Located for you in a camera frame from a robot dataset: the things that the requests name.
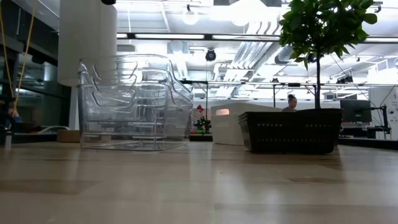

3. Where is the black perforated plastic basket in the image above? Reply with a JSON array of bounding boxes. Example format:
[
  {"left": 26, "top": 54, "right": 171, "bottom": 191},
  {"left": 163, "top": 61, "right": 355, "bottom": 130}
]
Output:
[
  {"left": 239, "top": 114, "right": 343, "bottom": 124},
  {"left": 238, "top": 111, "right": 343, "bottom": 118},
  {"left": 243, "top": 119, "right": 342, "bottom": 155}
]

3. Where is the clear plastic storage bin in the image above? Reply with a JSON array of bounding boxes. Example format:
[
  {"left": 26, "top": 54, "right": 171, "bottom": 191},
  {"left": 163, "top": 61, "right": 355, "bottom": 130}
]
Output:
[
  {"left": 79, "top": 54, "right": 192, "bottom": 147},
  {"left": 77, "top": 70, "right": 194, "bottom": 152}
]

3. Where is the red and green toy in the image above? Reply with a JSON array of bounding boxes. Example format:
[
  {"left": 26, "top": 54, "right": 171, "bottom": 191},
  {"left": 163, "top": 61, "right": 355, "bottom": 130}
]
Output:
[{"left": 193, "top": 104, "right": 213, "bottom": 135}]

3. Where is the white plastic basket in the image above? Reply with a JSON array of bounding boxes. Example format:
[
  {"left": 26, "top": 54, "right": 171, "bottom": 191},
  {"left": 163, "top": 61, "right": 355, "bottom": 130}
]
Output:
[{"left": 212, "top": 113, "right": 249, "bottom": 146}]

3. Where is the person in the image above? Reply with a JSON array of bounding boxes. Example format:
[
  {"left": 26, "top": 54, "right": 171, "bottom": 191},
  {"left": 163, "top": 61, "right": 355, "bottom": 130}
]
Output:
[{"left": 281, "top": 94, "right": 299, "bottom": 113}]

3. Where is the white cylinder lamp wooden base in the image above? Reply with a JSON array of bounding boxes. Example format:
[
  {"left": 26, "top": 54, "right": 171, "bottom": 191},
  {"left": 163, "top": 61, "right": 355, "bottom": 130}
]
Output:
[{"left": 57, "top": 0, "right": 118, "bottom": 144}]

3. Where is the green leafy potted plant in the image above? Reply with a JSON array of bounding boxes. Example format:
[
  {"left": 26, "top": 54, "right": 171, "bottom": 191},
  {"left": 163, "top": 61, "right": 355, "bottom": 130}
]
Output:
[{"left": 278, "top": 0, "right": 379, "bottom": 110}]

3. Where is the black computer monitor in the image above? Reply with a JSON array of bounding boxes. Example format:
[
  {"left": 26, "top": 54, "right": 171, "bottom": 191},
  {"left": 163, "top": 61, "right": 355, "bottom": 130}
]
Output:
[{"left": 340, "top": 99, "right": 373, "bottom": 124}]

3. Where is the black aluminium table frame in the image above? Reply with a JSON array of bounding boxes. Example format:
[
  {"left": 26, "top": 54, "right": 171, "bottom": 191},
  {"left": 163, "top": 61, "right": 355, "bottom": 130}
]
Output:
[{"left": 0, "top": 132, "right": 398, "bottom": 151}]

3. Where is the yellow cable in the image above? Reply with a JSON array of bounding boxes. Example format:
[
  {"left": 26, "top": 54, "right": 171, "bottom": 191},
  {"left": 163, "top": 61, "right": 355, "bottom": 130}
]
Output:
[
  {"left": 0, "top": 6, "right": 15, "bottom": 98},
  {"left": 14, "top": 0, "right": 35, "bottom": 108}
]

